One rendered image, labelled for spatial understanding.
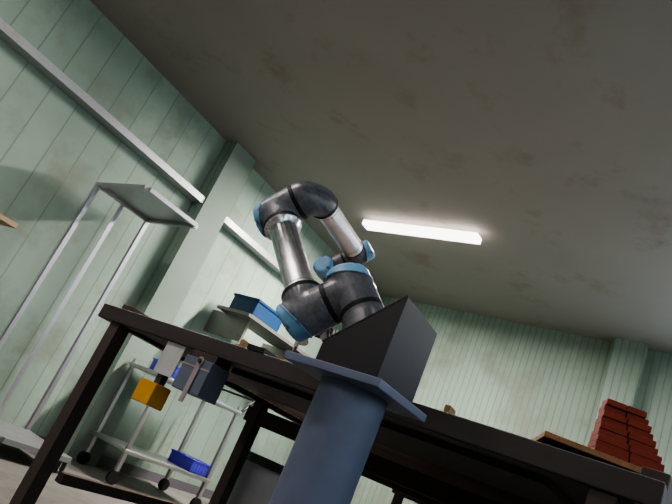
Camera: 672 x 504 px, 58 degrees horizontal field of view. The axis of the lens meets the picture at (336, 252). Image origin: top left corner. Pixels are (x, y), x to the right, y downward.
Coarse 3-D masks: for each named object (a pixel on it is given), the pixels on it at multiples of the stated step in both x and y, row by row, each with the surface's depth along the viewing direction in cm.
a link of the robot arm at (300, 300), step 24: (288, 192) 185; (264, 216) 184; (288, 216) 181; (288, 240) 175; (288, 264) 169; (288, 288) 162; (312, 288) 159; (288, 312) 156; (312, 312) 155; (312, 336) 159
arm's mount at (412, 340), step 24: (384, 312) 138; (408, 312) 138; (336, 336) 140; (360, 336) 137; (384, 336) 135; (408, 336) 140; (432, 336) 152; (336, 360) 137; (360, 360) 134; (384, 360) 132; (408, 360) 142; (408, 384) 145
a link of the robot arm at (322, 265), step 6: (318, 258) 218; (324, 258) 217; (330, 258) 217; (336, 258) 217; (318, 264) 217; (324, 264) 216; (330, 264) 215; (336, 264) 217; (318, 270) 216; (324, 270) 215; (318, 276) 219; (324, 276) 217
